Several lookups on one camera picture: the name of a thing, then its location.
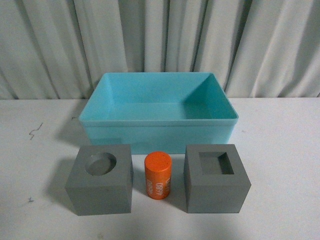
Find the gray cube with square recess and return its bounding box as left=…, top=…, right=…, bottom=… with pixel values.
left=183, top=144, right=251, bottom=214

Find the gray cube with round recess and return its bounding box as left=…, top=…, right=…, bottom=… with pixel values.
left=64, top=144, right=134, bottom=216

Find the light blue plastic box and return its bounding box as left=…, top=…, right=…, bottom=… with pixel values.
left=79, top=72, right=239, bottom=154

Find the orange cylinder with white digits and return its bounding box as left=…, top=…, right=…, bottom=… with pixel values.
left=144, top=151, right=172, bottom=200

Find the white pleated curtain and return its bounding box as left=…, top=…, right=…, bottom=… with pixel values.
left=0, top=0, right=320, bottom=100

